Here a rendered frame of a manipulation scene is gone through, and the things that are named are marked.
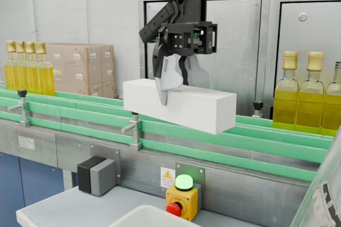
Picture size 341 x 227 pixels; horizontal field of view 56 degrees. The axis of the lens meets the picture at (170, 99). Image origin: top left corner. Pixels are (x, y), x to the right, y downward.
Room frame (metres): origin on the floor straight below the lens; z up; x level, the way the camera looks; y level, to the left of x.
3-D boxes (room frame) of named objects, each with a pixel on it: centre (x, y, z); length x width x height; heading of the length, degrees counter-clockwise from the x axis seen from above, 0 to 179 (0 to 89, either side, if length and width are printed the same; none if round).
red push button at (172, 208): (0.69, -0.01, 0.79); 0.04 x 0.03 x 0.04; 62
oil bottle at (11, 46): (1.30, 0.64, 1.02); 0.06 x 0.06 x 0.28; 62
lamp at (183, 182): (0.73, -0.03, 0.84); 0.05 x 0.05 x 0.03
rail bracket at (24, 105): (1.04, 0.52, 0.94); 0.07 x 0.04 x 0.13; 152
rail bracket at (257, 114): (0.91, -0.26, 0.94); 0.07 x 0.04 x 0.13; 152
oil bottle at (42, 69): (1.22, 0.49, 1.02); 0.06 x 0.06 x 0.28; 62
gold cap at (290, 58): (0.81, -0.30, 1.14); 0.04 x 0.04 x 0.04
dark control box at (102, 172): (0.86, 0.22, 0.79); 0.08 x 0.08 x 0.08; 62
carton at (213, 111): (0.61, -0.01, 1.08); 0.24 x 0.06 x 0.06; 47
